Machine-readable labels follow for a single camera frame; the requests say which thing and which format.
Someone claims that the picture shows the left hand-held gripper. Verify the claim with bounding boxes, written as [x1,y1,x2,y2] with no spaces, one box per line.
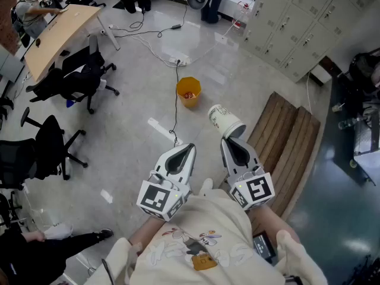
[136,142,197,221]

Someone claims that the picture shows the black office chair with jacket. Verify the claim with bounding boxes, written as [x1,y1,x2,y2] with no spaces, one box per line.
[26,34,121,115]

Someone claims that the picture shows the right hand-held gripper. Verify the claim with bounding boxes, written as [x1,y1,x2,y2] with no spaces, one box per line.
[220,137,276,212]

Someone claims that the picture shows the person's left forearm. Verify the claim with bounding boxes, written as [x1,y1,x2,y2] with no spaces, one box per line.
[128,215,167,246]

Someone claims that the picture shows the person's right forearm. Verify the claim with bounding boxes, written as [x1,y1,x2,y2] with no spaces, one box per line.
[257,204,301,243]

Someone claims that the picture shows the white paper cup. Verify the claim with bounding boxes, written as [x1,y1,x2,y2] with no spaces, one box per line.
[207,103,248,141]

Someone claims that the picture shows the black floor cable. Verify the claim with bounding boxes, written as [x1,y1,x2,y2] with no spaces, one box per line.
[168,59,182,147]

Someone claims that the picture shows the clear plastic bottle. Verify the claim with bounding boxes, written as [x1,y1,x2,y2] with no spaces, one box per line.
[338,116,365,131]

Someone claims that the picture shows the grey metal lockers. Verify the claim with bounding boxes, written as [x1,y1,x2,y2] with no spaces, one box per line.
[242,0,379,84]

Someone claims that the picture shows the brown wooden bench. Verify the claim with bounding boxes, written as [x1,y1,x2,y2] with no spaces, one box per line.
[218,91,322,238]

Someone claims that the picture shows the clear jug with red label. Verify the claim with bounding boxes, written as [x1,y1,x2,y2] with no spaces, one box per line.
[233,1,251,30]

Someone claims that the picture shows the black backpack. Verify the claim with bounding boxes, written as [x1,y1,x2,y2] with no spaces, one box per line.
[348,48,380,95]

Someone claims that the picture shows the person's cream printed shirt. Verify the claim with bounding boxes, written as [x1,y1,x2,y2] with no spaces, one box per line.
[83,188,329,285]

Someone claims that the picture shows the light wooden desk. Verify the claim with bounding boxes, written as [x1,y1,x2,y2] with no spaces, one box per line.
[24,4,121,83]

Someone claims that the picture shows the yellow waste bin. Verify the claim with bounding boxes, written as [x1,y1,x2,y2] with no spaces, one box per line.
[175,76,202,109]

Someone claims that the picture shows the white crumpled paper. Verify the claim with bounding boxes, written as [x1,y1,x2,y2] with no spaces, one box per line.
[43,222,74,240]

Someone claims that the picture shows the white floor cable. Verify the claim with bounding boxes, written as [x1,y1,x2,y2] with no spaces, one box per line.
[100,0,257,68]

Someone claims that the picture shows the white power strip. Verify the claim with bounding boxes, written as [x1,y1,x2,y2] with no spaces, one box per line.
[169,56,191,68]

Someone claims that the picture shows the black mesh office chair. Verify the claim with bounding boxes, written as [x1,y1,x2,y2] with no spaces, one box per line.
[0,138,38,190]

